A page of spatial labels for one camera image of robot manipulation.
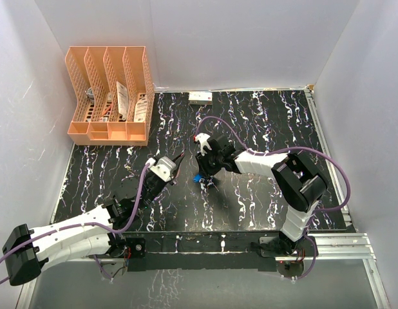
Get white paper packet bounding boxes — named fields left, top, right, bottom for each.
left=116, top=81, right=129, bottom=120

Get key with blue tag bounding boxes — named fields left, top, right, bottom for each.
left=193, top=174, right=204, bottom=183

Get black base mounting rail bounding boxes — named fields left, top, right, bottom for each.
left=89, top=225, right=319, bottom=274

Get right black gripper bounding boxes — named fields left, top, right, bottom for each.
left=196, top=147, right=223, bottom=178

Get orange plastic file organizer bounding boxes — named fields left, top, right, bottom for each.
left=65, top=46, right=155, bottom=146

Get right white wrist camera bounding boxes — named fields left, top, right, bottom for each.
left=193, top=133, right=212, bottom=156

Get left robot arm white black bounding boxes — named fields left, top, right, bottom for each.
left=0, top=154, right=184, bottom=286

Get white labelled packet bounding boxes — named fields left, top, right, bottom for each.
left=133, top=97, right=148, bottom=122

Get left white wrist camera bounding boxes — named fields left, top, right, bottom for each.
left=146, top=156, right=176, bottom=182

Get white small cardboard box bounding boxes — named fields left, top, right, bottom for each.
left=188, top=91, right=213, bottom=105

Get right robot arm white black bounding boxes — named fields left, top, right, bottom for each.
left=194, top=133, right=328, bottom=256

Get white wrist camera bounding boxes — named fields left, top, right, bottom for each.
left=146, top=156, right=176, bottom=182
left=193, top=133, right=212, bottom=156

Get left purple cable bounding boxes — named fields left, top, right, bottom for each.
left=0, top=160, right=153, bottom=289

